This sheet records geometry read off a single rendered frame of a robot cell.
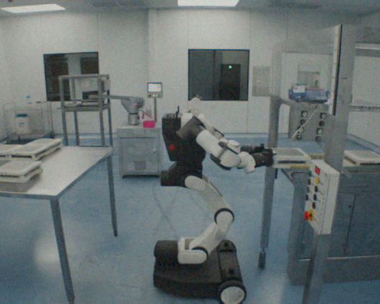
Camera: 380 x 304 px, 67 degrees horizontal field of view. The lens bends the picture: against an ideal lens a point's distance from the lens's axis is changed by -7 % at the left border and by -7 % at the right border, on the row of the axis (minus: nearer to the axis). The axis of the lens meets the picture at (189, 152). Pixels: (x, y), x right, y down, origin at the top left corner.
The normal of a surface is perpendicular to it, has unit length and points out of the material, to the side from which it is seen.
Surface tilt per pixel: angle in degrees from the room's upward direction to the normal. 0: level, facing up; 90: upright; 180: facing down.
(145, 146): 89
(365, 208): 90
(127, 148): 90
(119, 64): 90
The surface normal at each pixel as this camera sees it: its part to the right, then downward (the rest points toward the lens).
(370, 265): 0.00, 0.26
